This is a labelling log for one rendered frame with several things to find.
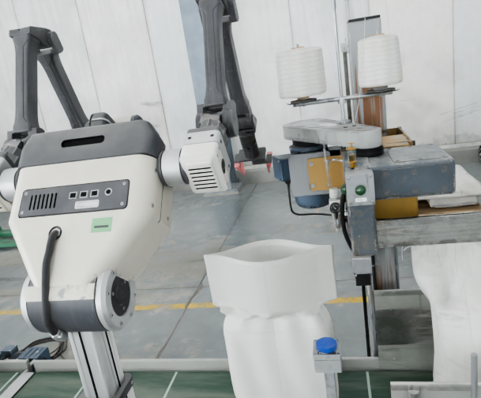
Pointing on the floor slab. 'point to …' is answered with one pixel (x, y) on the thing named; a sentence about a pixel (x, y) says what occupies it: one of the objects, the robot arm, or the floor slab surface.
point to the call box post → (330, 384)
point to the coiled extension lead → (45, 342)
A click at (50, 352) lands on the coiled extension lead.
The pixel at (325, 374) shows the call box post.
